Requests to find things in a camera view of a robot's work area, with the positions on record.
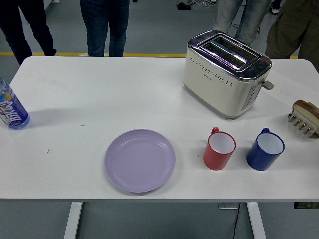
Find brown-crusted bread slice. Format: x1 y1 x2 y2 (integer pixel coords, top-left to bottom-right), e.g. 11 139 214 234
292 99 319 120

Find cream toaster with chrome top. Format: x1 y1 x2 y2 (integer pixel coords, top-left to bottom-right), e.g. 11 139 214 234
182 29 275 121

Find red enamel mug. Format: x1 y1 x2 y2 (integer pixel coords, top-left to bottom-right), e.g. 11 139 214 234
203 127 237 171

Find white table leg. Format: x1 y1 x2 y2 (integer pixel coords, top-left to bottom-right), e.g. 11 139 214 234
63 202 83 239
246 202 267 239

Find lilac round plate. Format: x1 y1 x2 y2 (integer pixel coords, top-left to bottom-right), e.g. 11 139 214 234
104 128 176 194

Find black cable under table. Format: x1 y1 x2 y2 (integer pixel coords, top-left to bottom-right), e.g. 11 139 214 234
231 203 241 239

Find white floor cables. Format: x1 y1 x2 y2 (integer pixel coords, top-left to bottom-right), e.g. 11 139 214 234
190 0 217 7

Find silver metal toast rack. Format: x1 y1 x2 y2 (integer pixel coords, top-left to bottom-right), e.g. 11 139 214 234
288 109 319 139

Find clear bottle with blue label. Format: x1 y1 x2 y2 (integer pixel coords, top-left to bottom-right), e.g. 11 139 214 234
0 76 31 130

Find black table control panel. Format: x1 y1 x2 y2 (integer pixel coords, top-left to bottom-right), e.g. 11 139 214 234
293 202 319 210

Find person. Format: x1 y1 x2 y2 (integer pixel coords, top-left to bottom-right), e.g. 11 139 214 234
264 0 319 60
211 0 269 45
79 0 130 57
271 0 282 15
0 0 57 66

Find blue enamel mug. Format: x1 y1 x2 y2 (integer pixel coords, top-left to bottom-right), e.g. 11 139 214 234
246 127 285 172

